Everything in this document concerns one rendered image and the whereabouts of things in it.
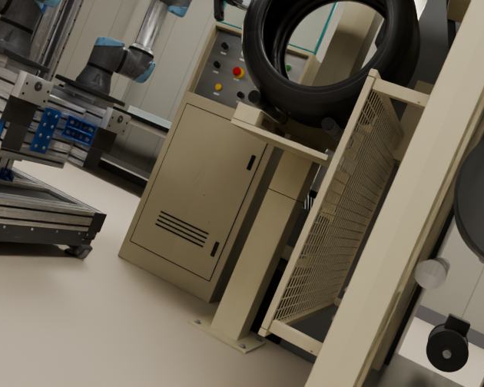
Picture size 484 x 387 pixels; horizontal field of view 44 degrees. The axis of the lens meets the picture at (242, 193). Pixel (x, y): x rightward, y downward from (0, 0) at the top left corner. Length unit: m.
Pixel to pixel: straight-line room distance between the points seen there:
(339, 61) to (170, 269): 1.28
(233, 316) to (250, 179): 0.70
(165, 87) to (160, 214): 4.03
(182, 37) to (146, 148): 1.32
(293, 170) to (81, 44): 5.61
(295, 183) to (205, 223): 0.65
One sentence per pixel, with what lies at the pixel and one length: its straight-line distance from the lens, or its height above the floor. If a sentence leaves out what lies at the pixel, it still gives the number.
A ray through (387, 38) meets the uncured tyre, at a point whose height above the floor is 1.21.
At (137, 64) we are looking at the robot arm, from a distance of 2.66.
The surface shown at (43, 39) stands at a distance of 2.51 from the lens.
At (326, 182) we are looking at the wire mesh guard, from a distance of 1.45.
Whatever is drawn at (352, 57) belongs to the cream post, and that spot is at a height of 1.22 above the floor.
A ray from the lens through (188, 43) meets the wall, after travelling 6.92.
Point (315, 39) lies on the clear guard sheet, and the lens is 2.91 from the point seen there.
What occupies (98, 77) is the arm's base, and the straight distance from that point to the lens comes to 2.63.
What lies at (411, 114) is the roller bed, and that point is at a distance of 2.27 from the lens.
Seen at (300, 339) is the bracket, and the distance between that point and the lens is 1.49.
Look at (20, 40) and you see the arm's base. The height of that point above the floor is 0.77.
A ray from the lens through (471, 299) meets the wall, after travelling 5.73.
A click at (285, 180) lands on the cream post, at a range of 2.38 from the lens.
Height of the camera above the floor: 0.67
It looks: 3 degrees down
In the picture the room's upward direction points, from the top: 23 degrees clockwise
